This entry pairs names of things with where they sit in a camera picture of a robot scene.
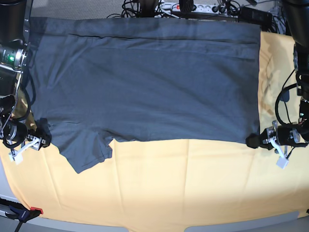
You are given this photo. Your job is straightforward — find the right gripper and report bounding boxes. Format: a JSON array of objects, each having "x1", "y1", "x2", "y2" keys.
[{"x1": 0, "y1": 118, "x2": 52, "y2": 147}]

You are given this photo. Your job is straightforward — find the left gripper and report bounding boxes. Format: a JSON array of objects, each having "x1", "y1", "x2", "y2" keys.
[{"x1": 245, "y1": 122, "x2": 309, "y2": 150}]

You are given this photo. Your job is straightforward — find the dark blue-grey T-shirt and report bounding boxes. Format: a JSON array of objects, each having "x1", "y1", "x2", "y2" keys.
[{"x1": 27, "y1": 17, "x2": 260, "y2": 173}]

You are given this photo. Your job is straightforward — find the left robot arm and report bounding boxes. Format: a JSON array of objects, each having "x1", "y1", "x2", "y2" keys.
[{"x1": 246, "y1": 0, "x2": 309, "y2": 150}]

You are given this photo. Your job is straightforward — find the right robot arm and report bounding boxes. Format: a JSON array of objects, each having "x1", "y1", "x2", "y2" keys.
[{"x1": 0, "y1": 0, "x2": 51, "y2": 150}]

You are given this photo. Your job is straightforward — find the blue and red bar clamp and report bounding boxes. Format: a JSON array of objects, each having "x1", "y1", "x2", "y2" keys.
[{"x1": 0, "y1": 198, "x2": 43, "y2": 232}]

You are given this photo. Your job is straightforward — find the black power adapter brick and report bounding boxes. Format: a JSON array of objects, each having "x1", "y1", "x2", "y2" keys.
[{"x1": 239, "y1": 7, "x2": 272, "y2": 25}]

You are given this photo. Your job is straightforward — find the white power strip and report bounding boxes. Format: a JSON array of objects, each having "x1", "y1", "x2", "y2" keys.
[{"x1": 160, "y1": 2, "x2": 227, "y2": 16}]

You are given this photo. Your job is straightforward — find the black cable bundle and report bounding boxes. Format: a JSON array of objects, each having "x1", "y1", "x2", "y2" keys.
[{"x1": 105, "y1": 0, "x2": 194, "y2": 20}]

